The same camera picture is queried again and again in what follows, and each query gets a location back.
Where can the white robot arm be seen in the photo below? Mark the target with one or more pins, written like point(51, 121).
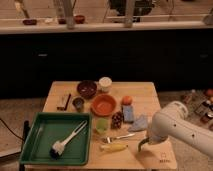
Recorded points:
point(170, 121)

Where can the orange red bowl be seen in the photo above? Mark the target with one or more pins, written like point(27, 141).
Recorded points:
point(103, 105)

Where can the dark brown bowl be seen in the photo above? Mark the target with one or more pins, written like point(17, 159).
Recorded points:
point(87, 89)

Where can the brown bowl on shelf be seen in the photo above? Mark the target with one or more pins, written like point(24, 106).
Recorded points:
point(79, 19)

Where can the dark red bowl on shelf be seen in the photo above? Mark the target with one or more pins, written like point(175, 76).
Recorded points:
point(30, 22)

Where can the white cup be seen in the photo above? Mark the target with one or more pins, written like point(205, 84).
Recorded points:
point(105, 84)

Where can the orange fruit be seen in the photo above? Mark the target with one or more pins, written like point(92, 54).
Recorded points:
point(127, 100)

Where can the wooden table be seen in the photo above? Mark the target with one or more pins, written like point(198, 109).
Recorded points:
point(161, 156)

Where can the blue sponge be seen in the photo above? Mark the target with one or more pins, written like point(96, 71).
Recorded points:
point(128, 114)

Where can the small grey cup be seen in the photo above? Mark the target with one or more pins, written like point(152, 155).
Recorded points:
point(78, 103)

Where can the dark grape bunch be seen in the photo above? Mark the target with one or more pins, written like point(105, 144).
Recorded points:
point(117, 120)

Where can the green plastic cup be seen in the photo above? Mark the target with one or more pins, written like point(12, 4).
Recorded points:
point(101, 125)

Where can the brown wooden block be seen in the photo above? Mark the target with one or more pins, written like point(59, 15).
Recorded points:
point(63, 102)

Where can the blue grey cloth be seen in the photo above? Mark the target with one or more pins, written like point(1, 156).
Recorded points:
point(140, 124)

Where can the metal fork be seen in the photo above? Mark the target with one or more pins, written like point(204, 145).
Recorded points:
point(111, 139)

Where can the yellow corn cob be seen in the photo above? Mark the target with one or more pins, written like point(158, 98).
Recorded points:
point(110, 148)

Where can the green plastic tray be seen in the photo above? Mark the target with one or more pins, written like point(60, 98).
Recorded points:
point(47, 128)

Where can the white dish brush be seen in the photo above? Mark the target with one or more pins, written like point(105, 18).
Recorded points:
point(59, 146)

